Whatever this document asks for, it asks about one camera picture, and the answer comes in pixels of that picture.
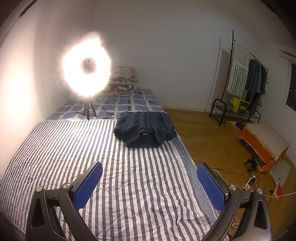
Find orange covered box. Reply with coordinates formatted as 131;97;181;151
238;123;290;173

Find small black floor device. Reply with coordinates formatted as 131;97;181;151
243;157;258;172

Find black clothes rack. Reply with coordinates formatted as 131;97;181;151
209;32;268;126

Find yellow crate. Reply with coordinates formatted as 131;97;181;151
232;97;249;114

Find folded floral blankets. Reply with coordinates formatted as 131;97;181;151
107;66;139;95

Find dark hanging clothes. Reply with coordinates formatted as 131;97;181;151
245;59;267;115

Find blue checked bed sheet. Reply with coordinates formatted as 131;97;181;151
47;87;164;121

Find white cable on floor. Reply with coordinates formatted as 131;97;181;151
211;169;296;232

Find black tripod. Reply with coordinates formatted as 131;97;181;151
76;97;97;121

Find white power strip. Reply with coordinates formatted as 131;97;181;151
244;176;256;189

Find striped blue white quilt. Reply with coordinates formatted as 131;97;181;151
1;120;218;240

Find dark window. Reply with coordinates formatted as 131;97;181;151
286;62;296;111

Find teal plaid fleece jacket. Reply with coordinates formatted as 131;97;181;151
113;111;177;148

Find bright ring light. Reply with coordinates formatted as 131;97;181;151
62;32;111;97

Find striped white hanging towel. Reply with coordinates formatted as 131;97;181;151
226;41;251;98

